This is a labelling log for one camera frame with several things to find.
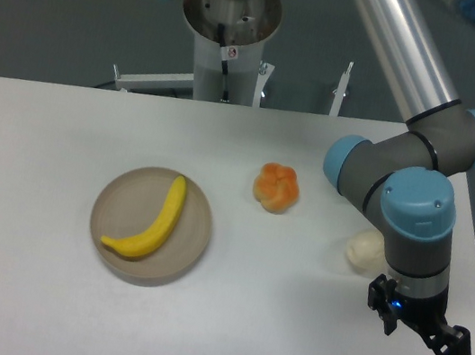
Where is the white mounting bracket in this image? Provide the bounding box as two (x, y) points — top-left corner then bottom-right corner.
(328, 61), (354, 117)
(112, 64), (194, 95)

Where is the black cable on pedestal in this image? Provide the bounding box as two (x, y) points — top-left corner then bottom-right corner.
(204, 22), (244, 104)

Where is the white round bun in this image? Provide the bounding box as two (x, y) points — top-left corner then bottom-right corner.
(345, 229), (386, 273)

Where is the white left mounting bracket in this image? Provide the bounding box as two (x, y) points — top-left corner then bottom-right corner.
(112, 64), (194, 95)

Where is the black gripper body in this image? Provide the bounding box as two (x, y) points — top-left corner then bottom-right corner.
(381, 278), (449, 341)

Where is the orange knotted bread roll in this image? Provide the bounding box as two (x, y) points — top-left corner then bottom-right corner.
(253, 163), (300, 214)

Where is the white right mounting bracket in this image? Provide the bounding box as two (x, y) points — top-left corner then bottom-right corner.
(328, 61), (354, 117)

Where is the beige round plate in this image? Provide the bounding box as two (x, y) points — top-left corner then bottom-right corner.
(90, 167), (213, 286)

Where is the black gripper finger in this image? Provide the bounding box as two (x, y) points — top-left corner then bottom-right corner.
(367, 274), (398, 336)
(419, 323), (471, 355)

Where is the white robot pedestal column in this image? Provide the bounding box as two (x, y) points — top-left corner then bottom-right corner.
(183, 0), (282, 106)

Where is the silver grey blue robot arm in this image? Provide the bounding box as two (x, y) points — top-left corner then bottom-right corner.
(184, 0), (475, 355)

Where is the yellow banana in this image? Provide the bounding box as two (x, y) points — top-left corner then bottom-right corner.
(100, 175), (187, 259)

